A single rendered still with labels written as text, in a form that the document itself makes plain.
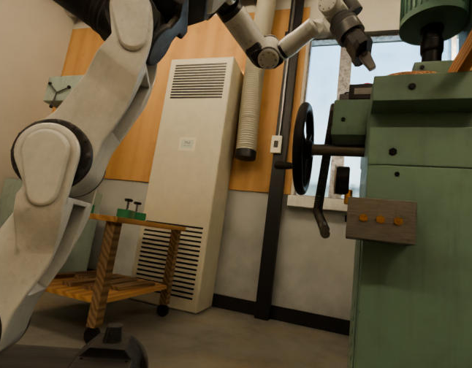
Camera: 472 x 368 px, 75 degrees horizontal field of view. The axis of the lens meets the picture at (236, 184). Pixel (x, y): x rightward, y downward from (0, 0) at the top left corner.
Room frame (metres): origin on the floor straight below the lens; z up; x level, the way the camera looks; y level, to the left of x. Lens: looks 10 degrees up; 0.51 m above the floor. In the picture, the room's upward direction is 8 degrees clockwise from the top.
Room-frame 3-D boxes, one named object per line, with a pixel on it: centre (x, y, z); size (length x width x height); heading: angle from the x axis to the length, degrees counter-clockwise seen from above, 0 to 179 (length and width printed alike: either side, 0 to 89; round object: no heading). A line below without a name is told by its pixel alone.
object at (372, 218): (0.61, -0.29, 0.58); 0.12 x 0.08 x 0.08; 69
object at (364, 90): (0.90, -0.34, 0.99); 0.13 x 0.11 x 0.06; 159
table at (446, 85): (0.88, -0.43, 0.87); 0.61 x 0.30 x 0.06; 159
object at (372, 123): (0.83, -0.46, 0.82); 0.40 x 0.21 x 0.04; 159
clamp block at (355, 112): (0.91, -0.35, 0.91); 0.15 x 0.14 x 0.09; 159
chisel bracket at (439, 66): (0.80, -0.53, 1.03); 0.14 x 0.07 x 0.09; 69
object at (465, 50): (0.77, -0.50, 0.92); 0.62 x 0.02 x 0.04; 159
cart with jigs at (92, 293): (1.70, 0.64, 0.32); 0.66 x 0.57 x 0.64; 161
